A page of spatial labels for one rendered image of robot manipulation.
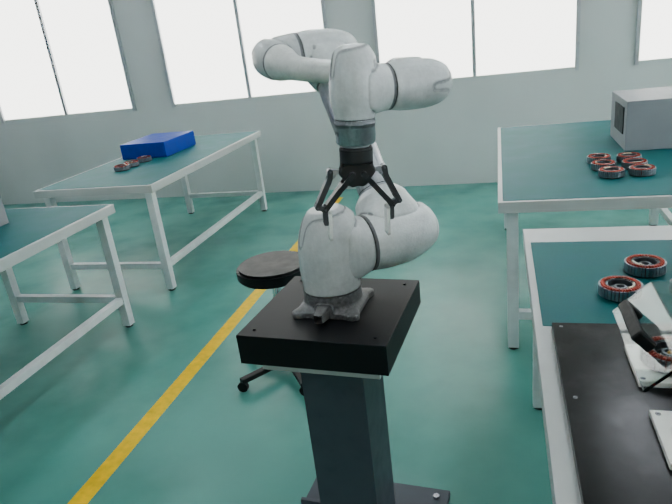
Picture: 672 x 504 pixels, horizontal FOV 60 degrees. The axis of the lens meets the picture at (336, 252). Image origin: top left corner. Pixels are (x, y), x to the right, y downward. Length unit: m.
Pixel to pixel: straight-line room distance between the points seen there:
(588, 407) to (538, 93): 4.64
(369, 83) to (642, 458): 0.87
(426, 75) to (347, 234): 0.42
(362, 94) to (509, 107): 4.52
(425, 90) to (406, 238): 0.41
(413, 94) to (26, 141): 6.73
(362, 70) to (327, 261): 0.48
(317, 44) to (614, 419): 1.24
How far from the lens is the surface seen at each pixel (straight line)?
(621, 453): 1.20
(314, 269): 1.48
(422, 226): 1.57
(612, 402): 1.32
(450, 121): 5.77
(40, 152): 7.69
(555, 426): 1.27
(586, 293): 1.80
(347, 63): 1.26
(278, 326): 1.52
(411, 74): 1.32
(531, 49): 5.69
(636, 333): 0.96
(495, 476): 2.28
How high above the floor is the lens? 1.51
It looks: 20 degrees down
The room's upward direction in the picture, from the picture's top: 7 degrees counter-clockwise
